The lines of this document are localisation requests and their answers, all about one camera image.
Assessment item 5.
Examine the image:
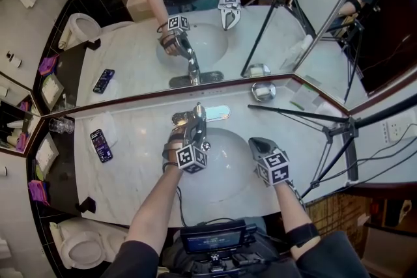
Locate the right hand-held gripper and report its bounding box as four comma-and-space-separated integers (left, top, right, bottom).
248, 137, 291, 187

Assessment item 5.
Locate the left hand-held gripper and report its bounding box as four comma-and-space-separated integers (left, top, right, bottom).
162, 111, 209, 174

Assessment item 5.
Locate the chrome faucet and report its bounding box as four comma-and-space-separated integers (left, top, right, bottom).
171, 102, 232, 144

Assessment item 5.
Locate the person's right forearm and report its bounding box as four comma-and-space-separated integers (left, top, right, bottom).
275, 182, 322, 260

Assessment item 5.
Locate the person's left forearm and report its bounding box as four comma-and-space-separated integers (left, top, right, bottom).
125, 165, 183, 258

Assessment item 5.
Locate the person's left hand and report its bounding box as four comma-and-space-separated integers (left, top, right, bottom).
167, 125, 188, 146

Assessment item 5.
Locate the white oval sink basin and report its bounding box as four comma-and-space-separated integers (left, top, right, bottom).
175, 127, 261, 204

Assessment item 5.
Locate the metal soap dish with soap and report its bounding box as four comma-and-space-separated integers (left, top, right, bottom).
250, 81, 277, 102

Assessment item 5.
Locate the white paper sheet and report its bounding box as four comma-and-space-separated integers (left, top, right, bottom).
291, 83, 322, 108

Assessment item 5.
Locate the white plastic packet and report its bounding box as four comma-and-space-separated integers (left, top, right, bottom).
315, 101, 343, 120

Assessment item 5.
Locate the black tripod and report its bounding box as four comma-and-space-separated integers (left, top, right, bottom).
247, 87, 417, 199

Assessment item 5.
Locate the white paper towel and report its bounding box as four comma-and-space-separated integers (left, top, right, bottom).
88, 111, 119, 149

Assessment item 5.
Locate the black armband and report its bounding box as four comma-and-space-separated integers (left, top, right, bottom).
285, 223, 321, 249

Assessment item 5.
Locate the black smartphone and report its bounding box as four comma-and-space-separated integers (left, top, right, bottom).
89, 128, 114, 163

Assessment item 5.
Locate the narrow angled mirror panel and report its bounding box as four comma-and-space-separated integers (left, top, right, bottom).
0, 73, 43, 158
293, 0, 417, 111

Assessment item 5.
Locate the person's dark shirt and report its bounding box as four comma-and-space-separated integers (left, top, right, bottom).
110, 230, 372, 278

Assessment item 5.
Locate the tray with white packets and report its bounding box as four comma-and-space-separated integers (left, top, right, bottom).
35, 135, 59, 173

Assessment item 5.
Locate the white toilet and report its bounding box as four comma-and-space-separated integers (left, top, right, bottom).
49, 217, 130, 271

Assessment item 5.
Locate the purple folded cloth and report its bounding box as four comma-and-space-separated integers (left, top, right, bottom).
27, 179, 51, 206

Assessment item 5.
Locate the white folded towel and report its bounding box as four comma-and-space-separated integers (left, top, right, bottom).
0, 237, 12, 258

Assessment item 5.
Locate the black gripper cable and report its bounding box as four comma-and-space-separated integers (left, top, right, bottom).
175, 186, 190, 227
288, 180, 309, 211

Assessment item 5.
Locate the large wall mirror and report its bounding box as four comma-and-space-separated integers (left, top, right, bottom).
0, 0, 375, 118

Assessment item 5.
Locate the black chest-mounted recorder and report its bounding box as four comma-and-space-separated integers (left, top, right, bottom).
179, 219, 261, 273

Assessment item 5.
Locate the black power cable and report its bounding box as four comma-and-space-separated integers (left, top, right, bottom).
314, 146, 417, 186
356, 122, 417, 163

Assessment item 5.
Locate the black folded strap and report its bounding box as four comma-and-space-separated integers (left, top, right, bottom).
75, 197, 97, 214

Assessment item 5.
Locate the white wall socket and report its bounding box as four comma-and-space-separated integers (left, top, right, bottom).
382, 113, 417, 143

